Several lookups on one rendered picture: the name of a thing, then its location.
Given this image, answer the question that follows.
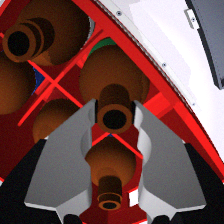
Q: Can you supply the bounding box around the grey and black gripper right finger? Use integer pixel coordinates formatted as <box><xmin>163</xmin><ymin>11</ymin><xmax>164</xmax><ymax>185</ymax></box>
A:
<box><xmin>131</xmin><ymin>100</ymin><xmax>224</xmax><ymax>224</ymax></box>

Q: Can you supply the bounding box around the dark red plastic crate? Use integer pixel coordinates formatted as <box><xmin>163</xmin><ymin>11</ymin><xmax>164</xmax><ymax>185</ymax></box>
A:
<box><xmin>0</xmin><ymin>0</ymin><xmax>224</xmax><ymax>224</ymax></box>

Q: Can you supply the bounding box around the black shallow tray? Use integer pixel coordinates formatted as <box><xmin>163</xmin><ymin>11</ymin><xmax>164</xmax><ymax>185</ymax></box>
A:
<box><xmin>185</xmin><ymin>0</ymin><xmax>224</xmax><ymax>91</ymax></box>

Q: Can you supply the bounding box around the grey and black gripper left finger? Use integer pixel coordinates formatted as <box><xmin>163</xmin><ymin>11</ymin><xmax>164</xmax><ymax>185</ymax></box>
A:
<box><xmin>0</xmin><ymin>99</ymin><xmax>98</xmax><ymax>224</ymax></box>

